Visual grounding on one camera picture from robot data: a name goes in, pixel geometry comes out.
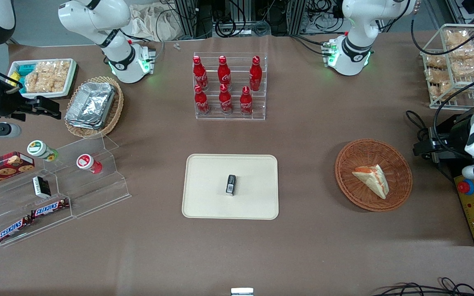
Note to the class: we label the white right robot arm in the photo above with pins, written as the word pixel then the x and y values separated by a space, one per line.
pixel 93 16

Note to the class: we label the beige cloth bag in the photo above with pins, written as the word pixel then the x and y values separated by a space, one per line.
pixel 154 22

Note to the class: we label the teal snack packet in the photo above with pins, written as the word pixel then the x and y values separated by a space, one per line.
pixel 26 70

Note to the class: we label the small silver device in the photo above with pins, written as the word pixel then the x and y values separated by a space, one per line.
pixel 242 292

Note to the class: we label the green sunflower yogurt cup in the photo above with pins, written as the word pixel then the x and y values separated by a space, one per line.
pixel 39 149

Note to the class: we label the rice cracker packet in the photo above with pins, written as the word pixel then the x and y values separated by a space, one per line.
pixel 61 74
pixel 32 82
pixel 45 76

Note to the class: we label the red tartan cookie box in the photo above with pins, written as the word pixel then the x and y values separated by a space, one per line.
pixel 2 168

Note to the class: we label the white rectangular snack tray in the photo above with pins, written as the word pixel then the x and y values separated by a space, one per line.
pixel 12 65

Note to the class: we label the clear acrylic stepped shelf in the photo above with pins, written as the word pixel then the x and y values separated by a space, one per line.
pixel 93 193

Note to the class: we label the aluminium foil tray stack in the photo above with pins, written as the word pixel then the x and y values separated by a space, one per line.
pixel 91 105

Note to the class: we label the triangular wrapped sandwich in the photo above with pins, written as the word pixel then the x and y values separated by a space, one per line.
pixel 372 179

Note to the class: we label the light wicker basket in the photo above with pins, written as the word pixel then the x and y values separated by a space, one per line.
pixel 115 107

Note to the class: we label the aluminium profile frame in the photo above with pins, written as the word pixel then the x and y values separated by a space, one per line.
pixel 189 16
pixel 296 16

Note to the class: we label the black and white small box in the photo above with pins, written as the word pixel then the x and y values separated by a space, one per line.
pixel 40 187

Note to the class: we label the yellow snack packet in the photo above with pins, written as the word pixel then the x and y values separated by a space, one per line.
pixel 15 79

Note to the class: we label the Snickers chocolate bar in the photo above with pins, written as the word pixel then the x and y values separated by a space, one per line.
pixel 12 229
pixel 49 208

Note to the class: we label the red strawberry yogurt cup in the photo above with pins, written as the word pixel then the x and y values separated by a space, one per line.
pixel 87 162

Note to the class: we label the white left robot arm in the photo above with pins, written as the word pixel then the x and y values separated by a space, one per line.
pixel 358 24

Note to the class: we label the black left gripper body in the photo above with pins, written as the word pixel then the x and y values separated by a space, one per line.
pixel 452 139

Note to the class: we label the dark woven mat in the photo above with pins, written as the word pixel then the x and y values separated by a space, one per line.
pixel 76 78

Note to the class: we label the beige plastic tray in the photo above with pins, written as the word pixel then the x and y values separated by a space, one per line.
pixel 208 193

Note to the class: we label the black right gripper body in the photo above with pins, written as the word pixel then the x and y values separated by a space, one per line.
pixel 5 105

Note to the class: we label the red cola bottle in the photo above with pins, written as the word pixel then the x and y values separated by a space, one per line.
pixel 255 76
pixel 202 102
pixel 200 74
pixel 246 102
pixel 224 74
pixel 225 100

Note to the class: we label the brown wicker basket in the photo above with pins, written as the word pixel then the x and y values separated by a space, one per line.
pixel 397 164

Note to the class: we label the clear cracker bag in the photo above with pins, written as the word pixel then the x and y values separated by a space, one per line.
pixel 435 61
pixel 461 39
pixel 465 61
pixel 438 84

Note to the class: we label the clear acrylic bottle rack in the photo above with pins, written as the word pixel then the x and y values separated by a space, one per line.
pixel 237 117

